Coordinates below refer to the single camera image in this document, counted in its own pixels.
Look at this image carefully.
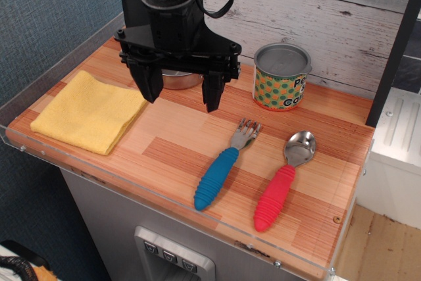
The silver dispenser button panel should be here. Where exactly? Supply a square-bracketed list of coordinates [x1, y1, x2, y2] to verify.
[134, 226, 216, 280]

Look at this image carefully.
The yellow cloth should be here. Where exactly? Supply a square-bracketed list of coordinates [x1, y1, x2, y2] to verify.
[30, 70, 147, 155]

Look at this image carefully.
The black vertical post right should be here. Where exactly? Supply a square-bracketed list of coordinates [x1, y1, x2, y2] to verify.
[366, 0, 420, 128]

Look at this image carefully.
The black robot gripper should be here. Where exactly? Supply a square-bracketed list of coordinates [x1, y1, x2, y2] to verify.
[114, 0, 241, 113]

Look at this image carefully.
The orange plush object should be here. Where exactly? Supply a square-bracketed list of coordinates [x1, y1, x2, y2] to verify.
[33, 266, 59, 281]

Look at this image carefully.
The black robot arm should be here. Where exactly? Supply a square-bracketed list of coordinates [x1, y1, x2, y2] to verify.
[114, 0, 241, 112]

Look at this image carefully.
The white toy cabinet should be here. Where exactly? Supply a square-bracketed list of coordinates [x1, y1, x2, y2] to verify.
[356, 88, 420, 228]

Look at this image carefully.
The toy peas and carrots can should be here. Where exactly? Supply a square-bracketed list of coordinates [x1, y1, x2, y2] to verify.
[252, 43, 312, 112]

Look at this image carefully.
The grey toy fridge cabinet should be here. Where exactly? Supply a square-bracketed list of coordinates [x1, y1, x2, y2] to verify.
[62, 169, 328, 280]

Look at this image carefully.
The small steel pot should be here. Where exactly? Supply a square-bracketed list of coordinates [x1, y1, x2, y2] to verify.
[162, 69, 203, 90]

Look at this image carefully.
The clear acrylic guard rail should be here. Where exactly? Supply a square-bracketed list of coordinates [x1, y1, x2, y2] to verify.
[1, 16, 374, 280]

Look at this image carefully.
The red handled spoon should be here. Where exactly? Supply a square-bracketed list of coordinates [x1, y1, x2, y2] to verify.
[253, 131, 316, 232]

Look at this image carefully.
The blue handled fork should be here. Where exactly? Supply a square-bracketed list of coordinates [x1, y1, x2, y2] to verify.
[193, 118, 261, 211]

